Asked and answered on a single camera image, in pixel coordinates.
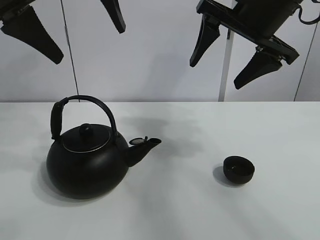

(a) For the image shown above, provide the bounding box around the black wall hinge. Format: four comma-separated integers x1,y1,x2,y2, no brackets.
226,29,231,40

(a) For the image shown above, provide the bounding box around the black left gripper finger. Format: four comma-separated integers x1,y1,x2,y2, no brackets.
0,5,64,64
100,0,126,34

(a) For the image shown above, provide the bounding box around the small black teacup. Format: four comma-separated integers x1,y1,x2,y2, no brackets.
223,155,255,185

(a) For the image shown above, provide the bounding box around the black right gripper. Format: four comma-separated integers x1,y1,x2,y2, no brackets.
189,0,300,89

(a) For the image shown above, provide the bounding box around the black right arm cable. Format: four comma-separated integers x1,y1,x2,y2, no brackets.
296,4,320,25

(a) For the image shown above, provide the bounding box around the black teapot with handle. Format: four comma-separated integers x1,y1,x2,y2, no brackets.
45,95,162,200

